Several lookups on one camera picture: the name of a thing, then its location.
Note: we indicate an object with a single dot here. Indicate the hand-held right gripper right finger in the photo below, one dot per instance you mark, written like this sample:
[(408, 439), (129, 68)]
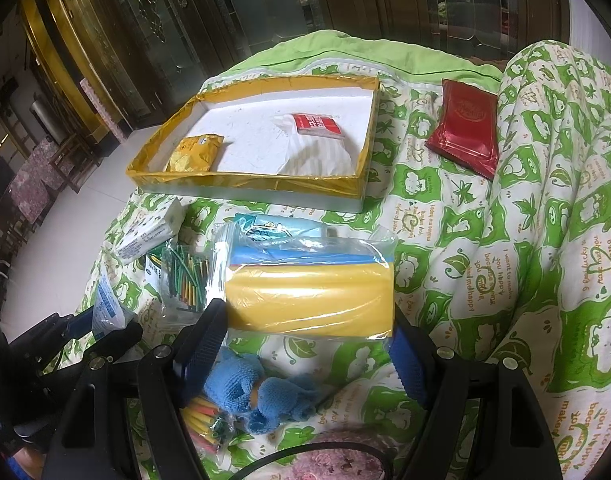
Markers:
[(406, 367)]

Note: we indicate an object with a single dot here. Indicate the yellow snack packet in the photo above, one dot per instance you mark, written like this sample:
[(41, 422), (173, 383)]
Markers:
[(193, 155)]

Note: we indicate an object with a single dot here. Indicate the bag of coloured sticks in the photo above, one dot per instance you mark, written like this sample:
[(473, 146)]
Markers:
[(205, 420)]

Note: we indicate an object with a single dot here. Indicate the wooden glass door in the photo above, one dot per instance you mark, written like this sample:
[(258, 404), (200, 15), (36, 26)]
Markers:
[(460, 0), (135, 50), (245, 10)]

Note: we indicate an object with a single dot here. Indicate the brown cloth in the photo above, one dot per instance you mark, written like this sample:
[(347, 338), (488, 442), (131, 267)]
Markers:
[(485, 61)]

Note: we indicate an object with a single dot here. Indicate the blue and white packet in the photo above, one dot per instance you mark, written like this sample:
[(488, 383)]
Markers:
[(108, 305)]

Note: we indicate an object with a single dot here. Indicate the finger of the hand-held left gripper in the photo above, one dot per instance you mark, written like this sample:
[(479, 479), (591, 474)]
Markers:
[(120, 340), (80, 324)]

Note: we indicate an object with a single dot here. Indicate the pink knitted item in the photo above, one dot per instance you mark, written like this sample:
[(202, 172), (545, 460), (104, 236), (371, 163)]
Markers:
[(330, 462)]

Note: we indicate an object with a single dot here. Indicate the lemon print tissue pack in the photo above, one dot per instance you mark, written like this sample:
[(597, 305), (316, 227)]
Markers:
[(148, 232)]

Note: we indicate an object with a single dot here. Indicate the gold door frame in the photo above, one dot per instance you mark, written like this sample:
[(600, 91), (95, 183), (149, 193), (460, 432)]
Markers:
[(40, 25)]

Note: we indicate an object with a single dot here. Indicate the dark wooden furniture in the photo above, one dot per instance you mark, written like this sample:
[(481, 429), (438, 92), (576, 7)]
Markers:
[(15, 185)]

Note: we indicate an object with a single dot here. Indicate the dark red foil packet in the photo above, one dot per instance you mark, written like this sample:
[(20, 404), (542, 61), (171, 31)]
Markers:
[(465, 125)]

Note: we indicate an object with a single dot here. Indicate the shallow box with yellow tape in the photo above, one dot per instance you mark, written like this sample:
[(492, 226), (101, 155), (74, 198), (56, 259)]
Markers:
[(245, 130)]

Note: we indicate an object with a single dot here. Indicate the blue knitted gloves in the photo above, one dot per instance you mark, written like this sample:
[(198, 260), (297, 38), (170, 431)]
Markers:
[(235, 385)]

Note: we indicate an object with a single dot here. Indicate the bag of yellow blue sponges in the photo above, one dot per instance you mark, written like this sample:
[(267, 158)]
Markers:
[(305, 290)]

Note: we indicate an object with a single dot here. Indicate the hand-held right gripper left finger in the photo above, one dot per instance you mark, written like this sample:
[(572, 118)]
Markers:
[(205, 345)]

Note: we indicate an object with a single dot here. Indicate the green printed blanket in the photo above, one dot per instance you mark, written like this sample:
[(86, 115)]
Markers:
[(485, 260)]

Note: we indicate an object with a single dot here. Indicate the white bag with red label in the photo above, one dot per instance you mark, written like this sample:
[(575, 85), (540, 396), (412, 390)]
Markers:
[(310, 157)]

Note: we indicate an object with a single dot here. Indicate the bag of green sticks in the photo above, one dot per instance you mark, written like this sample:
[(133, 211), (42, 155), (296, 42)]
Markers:
[(183, 272)]

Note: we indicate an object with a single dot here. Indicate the light blue packet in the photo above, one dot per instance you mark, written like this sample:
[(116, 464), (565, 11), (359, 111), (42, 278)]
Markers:
[(280, 225)]

